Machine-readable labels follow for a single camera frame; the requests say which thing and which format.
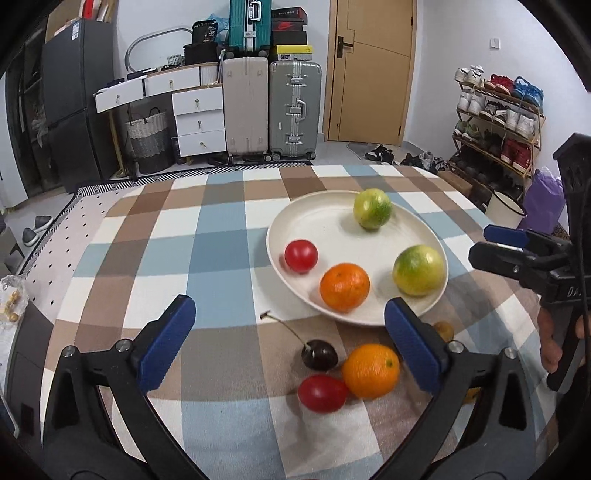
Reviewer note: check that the cream round plate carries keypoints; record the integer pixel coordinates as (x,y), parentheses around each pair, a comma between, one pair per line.
(326,219)

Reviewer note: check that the grey slippers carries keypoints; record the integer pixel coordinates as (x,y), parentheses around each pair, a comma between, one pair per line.
(31,235)

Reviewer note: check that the black refrigerator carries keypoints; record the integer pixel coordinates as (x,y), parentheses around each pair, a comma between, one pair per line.
(77,63)

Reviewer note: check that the white bucket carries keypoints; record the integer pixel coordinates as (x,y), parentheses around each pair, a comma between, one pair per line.
(504,211)

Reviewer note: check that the shoe rack with shoes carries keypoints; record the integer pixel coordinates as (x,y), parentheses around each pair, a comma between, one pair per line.
(501,119)

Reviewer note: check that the stacked shoe boxes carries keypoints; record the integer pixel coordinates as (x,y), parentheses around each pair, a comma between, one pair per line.
(289,35)

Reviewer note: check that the checkered tablecloth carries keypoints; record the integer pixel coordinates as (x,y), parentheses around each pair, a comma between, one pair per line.
(230,396)

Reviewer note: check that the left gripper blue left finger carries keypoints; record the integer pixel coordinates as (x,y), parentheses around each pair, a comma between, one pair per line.
(160,340)

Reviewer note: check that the white drawer desk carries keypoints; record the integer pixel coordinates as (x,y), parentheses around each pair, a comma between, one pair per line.
(196,98)

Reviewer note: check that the purple plastic bag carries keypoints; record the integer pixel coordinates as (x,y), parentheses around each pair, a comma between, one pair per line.
(543,202)

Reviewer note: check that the beige suitcase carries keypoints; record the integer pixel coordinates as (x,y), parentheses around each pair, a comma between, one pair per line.
(245,85)

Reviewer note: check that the silver suitcase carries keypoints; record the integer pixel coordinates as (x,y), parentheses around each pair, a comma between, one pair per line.
(295,104)

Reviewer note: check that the woven laundry basket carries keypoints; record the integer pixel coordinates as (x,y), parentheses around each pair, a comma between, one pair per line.
(150,142)

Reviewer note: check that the orange mandarin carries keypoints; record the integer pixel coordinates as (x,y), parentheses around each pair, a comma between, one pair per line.
(344,287)
(371,371)

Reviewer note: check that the black box on desk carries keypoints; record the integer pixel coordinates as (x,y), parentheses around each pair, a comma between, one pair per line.
(203,47)

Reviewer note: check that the brown longan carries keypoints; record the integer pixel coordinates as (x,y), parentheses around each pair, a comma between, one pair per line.
(445,330)

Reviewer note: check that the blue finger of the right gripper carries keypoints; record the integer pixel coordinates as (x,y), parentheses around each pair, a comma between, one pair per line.
(508,261)
(506,236)

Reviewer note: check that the dark glass wardrobe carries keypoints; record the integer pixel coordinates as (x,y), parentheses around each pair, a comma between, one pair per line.
(26,117)

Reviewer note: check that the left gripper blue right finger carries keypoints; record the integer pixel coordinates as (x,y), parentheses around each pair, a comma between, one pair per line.
(419,344)

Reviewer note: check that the teal suitcase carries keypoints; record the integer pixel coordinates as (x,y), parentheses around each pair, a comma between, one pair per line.
(250,26)

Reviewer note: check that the red cherry tomato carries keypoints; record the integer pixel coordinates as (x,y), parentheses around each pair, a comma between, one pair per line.
(300,256)
(323,394)

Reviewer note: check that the dark cherry with stem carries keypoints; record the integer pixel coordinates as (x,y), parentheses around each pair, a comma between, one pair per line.
(316,354)

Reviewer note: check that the wooden door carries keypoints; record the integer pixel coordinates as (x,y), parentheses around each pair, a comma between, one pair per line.
(371,61)

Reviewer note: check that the person's right hand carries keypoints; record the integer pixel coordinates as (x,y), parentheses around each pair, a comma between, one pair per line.
(550,352)

